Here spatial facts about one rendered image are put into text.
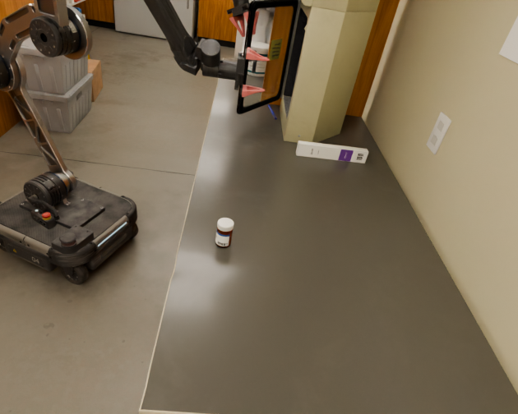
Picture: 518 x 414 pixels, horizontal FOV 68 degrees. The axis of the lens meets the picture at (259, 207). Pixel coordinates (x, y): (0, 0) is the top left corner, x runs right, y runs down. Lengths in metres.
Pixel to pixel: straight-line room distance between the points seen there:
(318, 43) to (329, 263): 0.75
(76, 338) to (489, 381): 1.60
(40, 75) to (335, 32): 2.50
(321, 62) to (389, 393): 1.03
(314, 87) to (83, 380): 1.47
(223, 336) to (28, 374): 1.25
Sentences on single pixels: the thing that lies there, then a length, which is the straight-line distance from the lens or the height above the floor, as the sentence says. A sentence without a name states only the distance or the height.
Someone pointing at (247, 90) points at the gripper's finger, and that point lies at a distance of 1.29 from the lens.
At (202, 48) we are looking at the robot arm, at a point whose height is 1.27.
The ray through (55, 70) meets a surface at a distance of 3.35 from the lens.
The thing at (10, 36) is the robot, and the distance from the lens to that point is 2.09.
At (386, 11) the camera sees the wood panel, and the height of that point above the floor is 1.39.
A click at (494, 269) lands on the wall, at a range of 1.04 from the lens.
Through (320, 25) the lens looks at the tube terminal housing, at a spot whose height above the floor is 1.36.
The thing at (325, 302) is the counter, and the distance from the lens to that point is 0.89.
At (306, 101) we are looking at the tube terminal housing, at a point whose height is 1.11.
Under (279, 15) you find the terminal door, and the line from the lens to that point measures 1.57.
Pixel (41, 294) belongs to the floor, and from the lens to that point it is 2.18.
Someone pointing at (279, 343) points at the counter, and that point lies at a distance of 0.79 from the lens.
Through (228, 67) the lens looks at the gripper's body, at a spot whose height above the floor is 1.22.
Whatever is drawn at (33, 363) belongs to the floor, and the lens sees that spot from 1.95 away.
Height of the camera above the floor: 1.58
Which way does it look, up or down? 36 degrees down
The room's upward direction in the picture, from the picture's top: 11 degrees clockwise
